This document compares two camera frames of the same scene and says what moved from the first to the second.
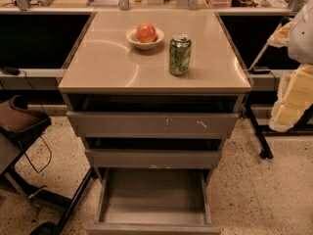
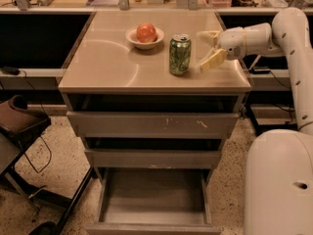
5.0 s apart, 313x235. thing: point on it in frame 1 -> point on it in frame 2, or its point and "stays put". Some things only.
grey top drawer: (153, 124) stays put
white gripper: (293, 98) -> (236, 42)
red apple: (146, 32) stays put
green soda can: (180, 47) stays put
